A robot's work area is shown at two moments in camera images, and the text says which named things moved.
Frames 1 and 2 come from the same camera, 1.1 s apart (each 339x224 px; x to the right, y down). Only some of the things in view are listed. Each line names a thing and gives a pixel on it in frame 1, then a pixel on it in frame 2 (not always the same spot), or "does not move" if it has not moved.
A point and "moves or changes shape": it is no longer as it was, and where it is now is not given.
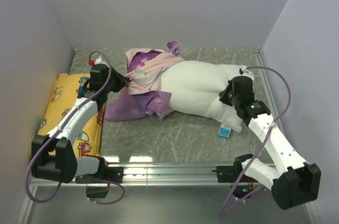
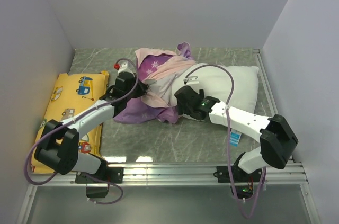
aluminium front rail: x=141 y=175 does not move
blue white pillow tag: x=224 y=133 to x=234 y=137
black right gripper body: x=229 y=97 to x=183 y=109
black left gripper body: x=115 y=83 to x=138 y=92
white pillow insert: x=195 y=88 moves or changes shape
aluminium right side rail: x=257 y=52 does not move
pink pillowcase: x=143 y=95 moves or changes shape
